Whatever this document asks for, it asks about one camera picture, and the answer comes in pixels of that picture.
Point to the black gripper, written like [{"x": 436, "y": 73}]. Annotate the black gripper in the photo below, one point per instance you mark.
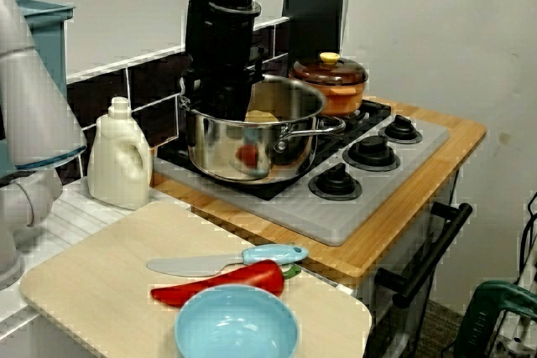
[{"x": 222, "y": 48}]

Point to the stainless steel pot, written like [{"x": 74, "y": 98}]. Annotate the stainless steel pot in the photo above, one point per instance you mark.
[{"x": 218, "y": 152}]

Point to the black burner grate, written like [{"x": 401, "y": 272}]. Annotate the black burner grate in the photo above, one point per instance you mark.
[
  {"x": 373, "y": 112},
  {"x": 172, "y": 157}
]

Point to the white toy kitchen cabinet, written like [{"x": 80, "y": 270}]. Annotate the white toy kitchen cabinet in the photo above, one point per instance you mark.
[{"x": 419, "y": 324}]

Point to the tan toy potato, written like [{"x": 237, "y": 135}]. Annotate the tan toy potato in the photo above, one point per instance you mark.
[{"x": 262, "y": 116}]

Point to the brown lid with yellow knob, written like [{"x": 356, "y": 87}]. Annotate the brown lid with yellow knob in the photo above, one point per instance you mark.
[{"x": 331, "y": 71}]

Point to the dark tile backsplash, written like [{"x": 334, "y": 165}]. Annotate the dark tile backsplash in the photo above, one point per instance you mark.
[{"x": 159, "y": 81}]

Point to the green power drill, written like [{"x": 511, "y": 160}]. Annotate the green power drill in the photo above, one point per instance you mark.
[{"x": 495, "y": 303}]

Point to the light wooden cutting board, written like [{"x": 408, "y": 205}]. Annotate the light wooden cutting board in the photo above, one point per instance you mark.
[{"x": 105, "y": 282}]

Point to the red toy pepper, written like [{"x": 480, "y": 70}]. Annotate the red toy pepper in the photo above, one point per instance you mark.
[{"x": 243, "y": 280}]

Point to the black stove knob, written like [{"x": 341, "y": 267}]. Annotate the black stove knob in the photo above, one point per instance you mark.
[
  {"x": 335, "y": 184},
  {"x": 400, "y": 129},
  {"x": 371, "y": 154}
]

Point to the white panel board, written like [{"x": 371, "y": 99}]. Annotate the white panel board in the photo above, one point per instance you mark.
[{"x": 440, "y": 81}]

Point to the white detergent bottle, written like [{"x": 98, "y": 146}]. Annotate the white detergent bottle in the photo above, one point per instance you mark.
[{"x": 117, "y": 165}]

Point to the orange toy pot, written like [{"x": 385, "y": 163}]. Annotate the orange toy pot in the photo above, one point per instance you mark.
[{"x": 340, "y": 100}]

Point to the light blue bowl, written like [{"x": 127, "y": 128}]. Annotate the light blue bowl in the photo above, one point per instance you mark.
[{"x": 235, "y": 328}]

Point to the grey stove top plate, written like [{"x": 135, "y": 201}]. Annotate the grey stove top plate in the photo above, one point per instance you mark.
[{"x": 327, "y": 219}]

